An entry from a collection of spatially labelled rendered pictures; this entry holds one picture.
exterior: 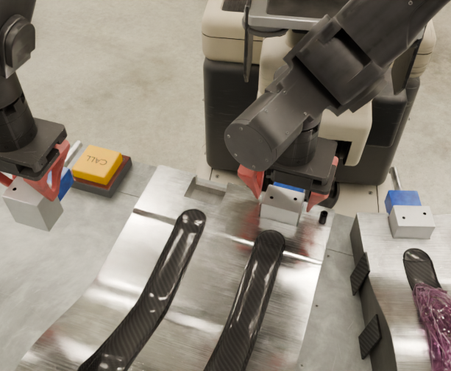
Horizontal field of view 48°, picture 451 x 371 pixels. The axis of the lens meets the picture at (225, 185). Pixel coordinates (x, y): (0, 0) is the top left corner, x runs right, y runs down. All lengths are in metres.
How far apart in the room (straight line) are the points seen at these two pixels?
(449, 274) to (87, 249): 0.51
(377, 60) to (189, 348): 0.35
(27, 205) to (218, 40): 0.73
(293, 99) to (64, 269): 0.43
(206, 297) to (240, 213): 0.13
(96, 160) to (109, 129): 1.32
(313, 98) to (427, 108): 1.90
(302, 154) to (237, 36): 0.68
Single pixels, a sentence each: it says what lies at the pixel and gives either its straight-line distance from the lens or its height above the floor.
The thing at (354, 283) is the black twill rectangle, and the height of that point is 0.82.
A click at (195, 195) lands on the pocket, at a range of 0.73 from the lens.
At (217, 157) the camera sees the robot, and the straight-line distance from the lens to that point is 1.48.
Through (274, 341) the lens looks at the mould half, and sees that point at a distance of 0.59.
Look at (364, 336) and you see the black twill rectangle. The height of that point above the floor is 0.82.
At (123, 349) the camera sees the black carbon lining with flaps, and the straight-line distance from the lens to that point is 0.56.
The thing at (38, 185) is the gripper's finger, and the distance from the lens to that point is 0.59.
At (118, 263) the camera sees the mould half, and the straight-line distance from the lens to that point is 0.65.
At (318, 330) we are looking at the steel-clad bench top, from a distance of 0.70.
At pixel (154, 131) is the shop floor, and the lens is 2.12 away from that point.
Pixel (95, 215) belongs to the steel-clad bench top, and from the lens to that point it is 0.81.
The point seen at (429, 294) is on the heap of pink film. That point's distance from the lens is 0.66.
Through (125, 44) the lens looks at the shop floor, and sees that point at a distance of 2.65.
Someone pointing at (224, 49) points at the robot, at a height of 0.73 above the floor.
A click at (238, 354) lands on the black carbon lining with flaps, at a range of 0.58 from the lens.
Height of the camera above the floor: 1.42
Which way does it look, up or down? 49 degrees down
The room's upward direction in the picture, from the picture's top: straight up
